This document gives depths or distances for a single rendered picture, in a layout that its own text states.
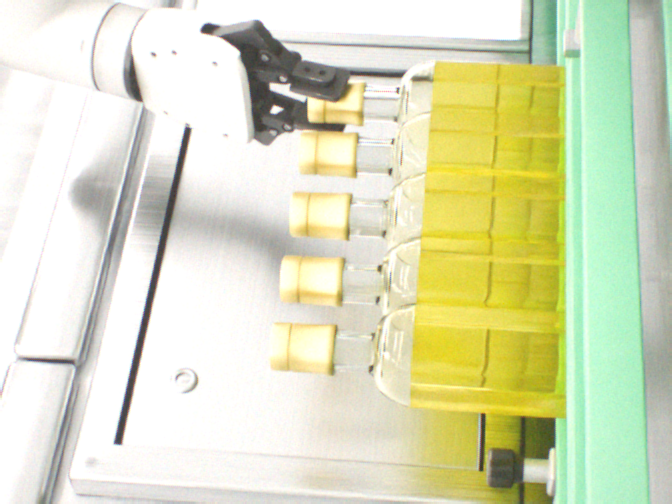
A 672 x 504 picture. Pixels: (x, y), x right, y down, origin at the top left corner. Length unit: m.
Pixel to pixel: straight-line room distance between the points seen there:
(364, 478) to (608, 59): 0.35
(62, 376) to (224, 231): 0.19
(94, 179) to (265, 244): 0.17
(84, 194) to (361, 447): 0.35
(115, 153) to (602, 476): 0.64
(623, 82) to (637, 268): 0.15
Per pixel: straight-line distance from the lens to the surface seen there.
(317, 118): 1.05
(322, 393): 1.04
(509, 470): 0.92
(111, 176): 1.20
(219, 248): 1.13
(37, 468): 1.05
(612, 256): 0.80
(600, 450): 0.73
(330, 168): 1.00
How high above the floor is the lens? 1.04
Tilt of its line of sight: 5 degrees up
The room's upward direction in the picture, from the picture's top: 87 degrees counter-clockwise
